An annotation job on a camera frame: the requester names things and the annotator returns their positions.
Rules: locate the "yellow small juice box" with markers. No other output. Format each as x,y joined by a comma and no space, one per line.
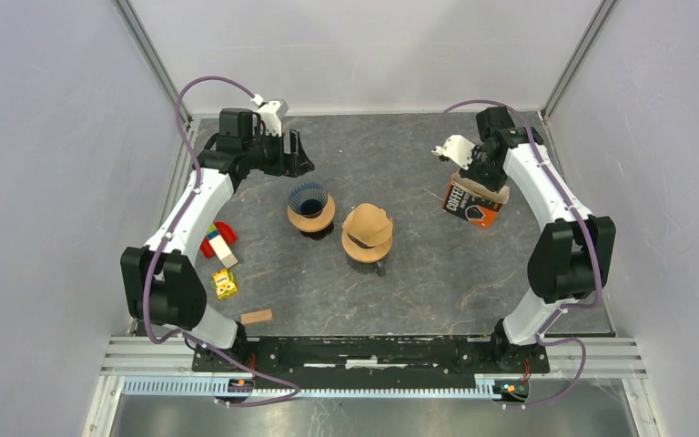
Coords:
224,284

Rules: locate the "wooden ring dripper holder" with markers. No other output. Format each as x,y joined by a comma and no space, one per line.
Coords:
362,253

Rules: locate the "small wooden block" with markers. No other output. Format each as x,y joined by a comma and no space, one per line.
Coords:
255,317

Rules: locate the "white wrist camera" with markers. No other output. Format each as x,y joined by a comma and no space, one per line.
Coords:
458,149
271,113

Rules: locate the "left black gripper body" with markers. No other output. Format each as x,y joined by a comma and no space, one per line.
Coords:
269,155

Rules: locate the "clear glass coffee server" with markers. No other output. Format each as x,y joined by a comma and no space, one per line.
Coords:
376,267

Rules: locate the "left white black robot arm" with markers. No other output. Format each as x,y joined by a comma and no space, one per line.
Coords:
161,284

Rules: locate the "small blue ribbed dripper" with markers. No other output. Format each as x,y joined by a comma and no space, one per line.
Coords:
308,199

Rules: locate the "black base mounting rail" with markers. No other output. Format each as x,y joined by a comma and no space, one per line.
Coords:
385,362

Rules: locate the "beige wooden cube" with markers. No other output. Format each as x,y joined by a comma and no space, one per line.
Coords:
223,251

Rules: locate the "brown paper coffee filter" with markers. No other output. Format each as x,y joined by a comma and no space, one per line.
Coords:
369,225

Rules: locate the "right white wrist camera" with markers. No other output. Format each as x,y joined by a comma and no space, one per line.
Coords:
458,149

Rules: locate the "orange black coffee filter box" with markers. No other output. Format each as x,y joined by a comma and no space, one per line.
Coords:
471,201

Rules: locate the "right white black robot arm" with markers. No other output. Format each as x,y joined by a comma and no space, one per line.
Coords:
569,265

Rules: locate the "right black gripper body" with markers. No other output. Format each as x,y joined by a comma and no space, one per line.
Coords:
485,173

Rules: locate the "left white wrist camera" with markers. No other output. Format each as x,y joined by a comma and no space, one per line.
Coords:
271,113

